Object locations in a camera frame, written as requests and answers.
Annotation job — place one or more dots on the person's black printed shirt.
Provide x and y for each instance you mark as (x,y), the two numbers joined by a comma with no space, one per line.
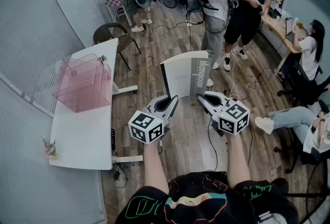
(206,202)

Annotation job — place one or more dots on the pink checkered small table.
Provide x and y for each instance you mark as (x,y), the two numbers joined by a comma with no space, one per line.
(114,3)

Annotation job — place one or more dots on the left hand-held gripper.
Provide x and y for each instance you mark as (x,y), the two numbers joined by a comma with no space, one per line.
(145,127)

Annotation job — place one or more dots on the pink acrylic desk organizer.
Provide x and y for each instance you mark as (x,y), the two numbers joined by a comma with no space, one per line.
(82,86)

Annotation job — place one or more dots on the white and grey notebook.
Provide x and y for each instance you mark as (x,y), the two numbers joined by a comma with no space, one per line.
(180,76)

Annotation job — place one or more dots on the black table control panel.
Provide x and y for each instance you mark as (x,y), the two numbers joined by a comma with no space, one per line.
(113,139)

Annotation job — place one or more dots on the white table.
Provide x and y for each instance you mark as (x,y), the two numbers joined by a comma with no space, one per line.
(82,137)

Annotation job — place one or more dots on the open laptop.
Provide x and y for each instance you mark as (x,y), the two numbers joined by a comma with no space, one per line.
(290,30)

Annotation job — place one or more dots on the small pink flower bunch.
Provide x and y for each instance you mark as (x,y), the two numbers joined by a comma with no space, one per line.
(49,149)

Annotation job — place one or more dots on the brown wicker chair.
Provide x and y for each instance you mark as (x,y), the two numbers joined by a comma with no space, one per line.
(111,33)

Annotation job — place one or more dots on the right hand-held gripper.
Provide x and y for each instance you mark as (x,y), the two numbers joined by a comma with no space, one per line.
(233,119)

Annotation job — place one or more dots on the small flower sprig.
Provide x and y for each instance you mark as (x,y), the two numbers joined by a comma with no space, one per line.
(102,58)

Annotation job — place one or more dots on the person's right forearm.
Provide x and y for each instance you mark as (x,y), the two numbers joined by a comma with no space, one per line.
(238,158)

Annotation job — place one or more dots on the light wooden desk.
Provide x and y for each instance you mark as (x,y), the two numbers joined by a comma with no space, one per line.
(277,28)

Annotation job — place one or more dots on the person's left forearm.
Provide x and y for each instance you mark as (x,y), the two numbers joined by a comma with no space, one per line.
(154,166)

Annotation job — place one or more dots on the black office chair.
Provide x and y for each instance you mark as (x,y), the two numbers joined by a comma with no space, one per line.
(301,156)
(304,88)

